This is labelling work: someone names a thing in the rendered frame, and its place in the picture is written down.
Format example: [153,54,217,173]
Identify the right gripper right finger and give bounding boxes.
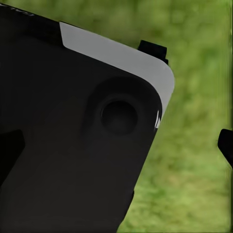
[217,129,233,168]

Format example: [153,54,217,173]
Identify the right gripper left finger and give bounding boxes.
[0,129,25,187]

